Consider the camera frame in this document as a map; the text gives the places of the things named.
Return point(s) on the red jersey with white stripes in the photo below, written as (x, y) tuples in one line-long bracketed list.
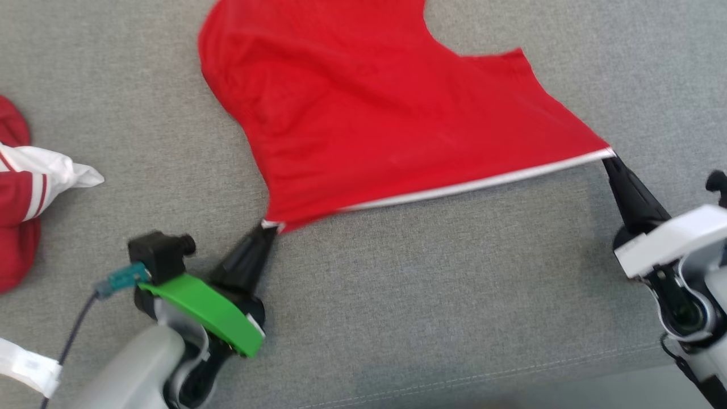
[(14, 227)]

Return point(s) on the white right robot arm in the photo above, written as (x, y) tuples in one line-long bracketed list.
[(710, 346)]

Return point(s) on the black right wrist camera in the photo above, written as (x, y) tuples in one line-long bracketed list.
[(717, 182)]

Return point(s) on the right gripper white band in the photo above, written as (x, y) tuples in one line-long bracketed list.
[(676, 238)]

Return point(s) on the red shorts with white trim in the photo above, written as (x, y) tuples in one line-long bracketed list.
[(369, 113)]

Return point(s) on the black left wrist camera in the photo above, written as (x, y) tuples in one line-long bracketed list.
[(159, 255)]

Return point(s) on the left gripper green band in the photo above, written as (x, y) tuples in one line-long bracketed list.
[(210, 309)]

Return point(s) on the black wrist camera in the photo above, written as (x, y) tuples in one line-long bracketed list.
[(717, 182), (159, 255)]

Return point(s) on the grey fabric sofa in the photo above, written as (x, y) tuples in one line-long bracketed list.
[(397, 295)]

